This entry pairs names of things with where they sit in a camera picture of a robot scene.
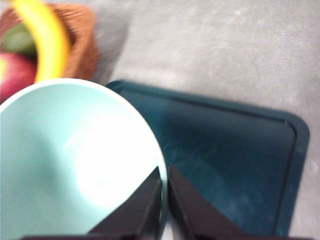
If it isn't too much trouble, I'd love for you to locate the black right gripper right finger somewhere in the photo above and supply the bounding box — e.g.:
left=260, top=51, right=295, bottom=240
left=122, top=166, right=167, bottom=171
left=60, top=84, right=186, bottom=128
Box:
left=168, top=164, right=248, bottom=240

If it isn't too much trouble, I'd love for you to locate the dark teal tray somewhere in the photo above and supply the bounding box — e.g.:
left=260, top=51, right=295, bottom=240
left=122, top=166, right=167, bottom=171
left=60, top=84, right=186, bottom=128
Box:
left=106, top=79, right=311, bottom=237

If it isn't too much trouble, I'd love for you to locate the brown wicker basket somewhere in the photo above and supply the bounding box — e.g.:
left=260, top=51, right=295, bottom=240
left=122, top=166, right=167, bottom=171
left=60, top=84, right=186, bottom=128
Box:
left=0, top=3, right=101, bottom=81

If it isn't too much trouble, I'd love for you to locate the yellow banana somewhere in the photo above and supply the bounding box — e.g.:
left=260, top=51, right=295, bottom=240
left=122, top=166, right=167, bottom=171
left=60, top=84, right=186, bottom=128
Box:
left=11, top=0, right=70, bottom=83

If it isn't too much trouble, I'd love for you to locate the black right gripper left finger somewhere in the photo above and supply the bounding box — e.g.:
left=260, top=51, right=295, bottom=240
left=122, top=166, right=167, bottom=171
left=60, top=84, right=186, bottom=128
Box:
left=88, top=166, right=163, bottom=240

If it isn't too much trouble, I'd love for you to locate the teal bowl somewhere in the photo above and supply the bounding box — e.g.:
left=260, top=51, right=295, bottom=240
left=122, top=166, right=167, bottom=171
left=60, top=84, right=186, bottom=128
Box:
left=0, top=77, right=168, bottom=240

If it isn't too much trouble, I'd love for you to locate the red yellow apple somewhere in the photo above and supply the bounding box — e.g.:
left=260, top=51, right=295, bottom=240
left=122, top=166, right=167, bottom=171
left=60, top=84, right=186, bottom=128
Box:
left=0, top=52, right=38, bottom=103

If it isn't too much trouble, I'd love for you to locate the green fruit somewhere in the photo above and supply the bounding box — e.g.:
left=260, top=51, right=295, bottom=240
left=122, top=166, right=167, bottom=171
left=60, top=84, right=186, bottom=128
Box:
left=1, top=22, right=38, bottom=57

